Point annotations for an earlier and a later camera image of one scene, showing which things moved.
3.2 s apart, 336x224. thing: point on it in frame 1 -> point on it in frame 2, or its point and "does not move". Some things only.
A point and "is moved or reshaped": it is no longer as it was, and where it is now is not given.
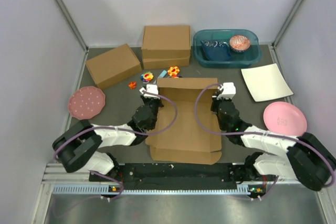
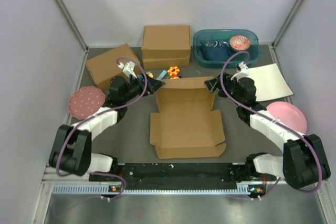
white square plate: (266, 82) does not move
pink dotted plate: (86, 102) does not move
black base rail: (203, 176) does not move
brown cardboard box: (186, 141) is moved or reshaped
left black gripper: (159, 102) -> (154, 85)
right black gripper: (215, 101) -> (214, 84)
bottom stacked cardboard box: (152, 63) does not move
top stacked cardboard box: (166, 41) does not move
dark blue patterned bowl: (215, 50) does not move
